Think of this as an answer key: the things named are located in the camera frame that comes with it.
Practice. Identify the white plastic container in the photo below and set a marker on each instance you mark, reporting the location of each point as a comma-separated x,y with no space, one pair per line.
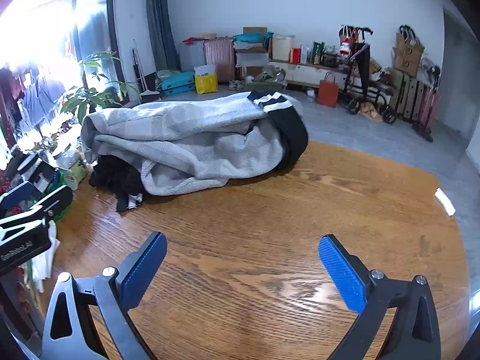
283,47

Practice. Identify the white crumpled tissue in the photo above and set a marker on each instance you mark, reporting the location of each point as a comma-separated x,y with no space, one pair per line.
445,202

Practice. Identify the white low cabinet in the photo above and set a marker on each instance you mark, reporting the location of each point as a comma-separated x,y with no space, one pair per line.
300,73

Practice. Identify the printed cardboard box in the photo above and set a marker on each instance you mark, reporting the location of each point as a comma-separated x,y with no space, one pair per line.
405,65
410,47

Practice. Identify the teal flat case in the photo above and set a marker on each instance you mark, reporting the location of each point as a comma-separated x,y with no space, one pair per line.
176,80

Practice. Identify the yellow shopping bag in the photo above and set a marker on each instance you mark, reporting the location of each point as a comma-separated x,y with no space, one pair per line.
206,84

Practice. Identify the teal cloth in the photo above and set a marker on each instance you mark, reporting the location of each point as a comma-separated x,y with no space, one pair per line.
245,38

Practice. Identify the dark framed window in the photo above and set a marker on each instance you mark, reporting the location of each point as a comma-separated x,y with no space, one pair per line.
93,26

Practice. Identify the black striped garment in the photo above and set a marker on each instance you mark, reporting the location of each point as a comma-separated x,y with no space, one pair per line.
294,135

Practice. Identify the green gift box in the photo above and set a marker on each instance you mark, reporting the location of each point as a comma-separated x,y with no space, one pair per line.
318,52

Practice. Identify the orange paper bag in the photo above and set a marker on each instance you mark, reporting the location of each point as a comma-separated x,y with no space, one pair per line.
328,92

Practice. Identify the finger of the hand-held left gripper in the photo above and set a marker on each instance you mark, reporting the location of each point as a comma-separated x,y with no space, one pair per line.
56,198
18,195

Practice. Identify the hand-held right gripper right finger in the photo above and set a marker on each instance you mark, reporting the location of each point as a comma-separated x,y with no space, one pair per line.
343,277

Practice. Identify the black standing fan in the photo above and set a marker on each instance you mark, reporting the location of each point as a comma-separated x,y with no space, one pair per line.
432,70

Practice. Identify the open cardboard box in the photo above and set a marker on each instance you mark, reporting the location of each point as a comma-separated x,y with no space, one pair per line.
255,32

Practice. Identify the grey curtain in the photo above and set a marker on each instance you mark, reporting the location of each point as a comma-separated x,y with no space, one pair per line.
159,26

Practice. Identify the pink suitcase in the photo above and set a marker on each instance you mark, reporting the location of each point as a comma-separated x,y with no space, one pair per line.
427,105
219,60

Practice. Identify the white plastic bag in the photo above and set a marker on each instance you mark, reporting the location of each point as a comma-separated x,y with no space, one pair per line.
45,266

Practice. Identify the olive green crate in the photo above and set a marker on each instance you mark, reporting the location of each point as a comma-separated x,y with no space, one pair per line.
262,87

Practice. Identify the pair of light sneakers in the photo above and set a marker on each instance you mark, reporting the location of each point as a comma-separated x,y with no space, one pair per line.
236,85

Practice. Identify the black folding cart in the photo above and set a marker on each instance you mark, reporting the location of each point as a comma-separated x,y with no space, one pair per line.
362,67

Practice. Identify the grey knit sweater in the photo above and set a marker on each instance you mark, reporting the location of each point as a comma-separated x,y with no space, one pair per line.
187,138

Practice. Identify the tan crumpled cloth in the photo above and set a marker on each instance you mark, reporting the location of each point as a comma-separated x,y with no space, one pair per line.
372,113

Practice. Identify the hanging laundry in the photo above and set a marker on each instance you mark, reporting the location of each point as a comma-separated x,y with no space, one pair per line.
33,93

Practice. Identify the potted green plant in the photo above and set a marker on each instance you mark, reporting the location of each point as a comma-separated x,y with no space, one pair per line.
93,97

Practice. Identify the clear plastic bag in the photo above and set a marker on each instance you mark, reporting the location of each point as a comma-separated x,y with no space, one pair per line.
272,75

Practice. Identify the red and white tote bag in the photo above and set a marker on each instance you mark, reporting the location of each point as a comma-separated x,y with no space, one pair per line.
347,45

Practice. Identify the red box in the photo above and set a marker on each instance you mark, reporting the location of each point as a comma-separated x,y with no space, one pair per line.
295,56

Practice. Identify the broom and dustpan set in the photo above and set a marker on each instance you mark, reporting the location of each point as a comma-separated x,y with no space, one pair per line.
144,82

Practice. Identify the olive green suitcase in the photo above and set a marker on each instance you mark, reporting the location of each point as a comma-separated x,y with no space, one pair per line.
411,97
397,90

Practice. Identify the red berry branches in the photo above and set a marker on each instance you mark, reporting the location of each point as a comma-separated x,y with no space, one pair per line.
7,191

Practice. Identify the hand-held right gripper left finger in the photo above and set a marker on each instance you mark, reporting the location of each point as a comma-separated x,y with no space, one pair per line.
144,270

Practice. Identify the grey suitcase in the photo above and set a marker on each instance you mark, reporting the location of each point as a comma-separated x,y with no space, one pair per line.
191,58

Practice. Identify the green tissue pack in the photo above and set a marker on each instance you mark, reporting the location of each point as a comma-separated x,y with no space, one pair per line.
73,172

